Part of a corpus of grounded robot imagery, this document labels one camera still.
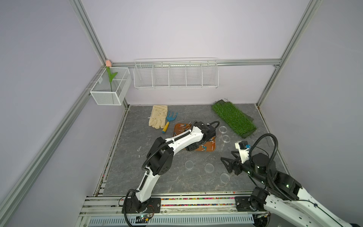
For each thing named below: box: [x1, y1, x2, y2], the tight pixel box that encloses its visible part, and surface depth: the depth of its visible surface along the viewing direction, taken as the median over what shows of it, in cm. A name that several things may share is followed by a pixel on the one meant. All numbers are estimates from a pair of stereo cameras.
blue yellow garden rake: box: [162, 110, 179, 134], surface depth 114 cm
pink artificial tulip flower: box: [105, 59, 118, 93], surface depth 92 cm
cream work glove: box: [148, 104, 169, 130], surface depth 115 cm
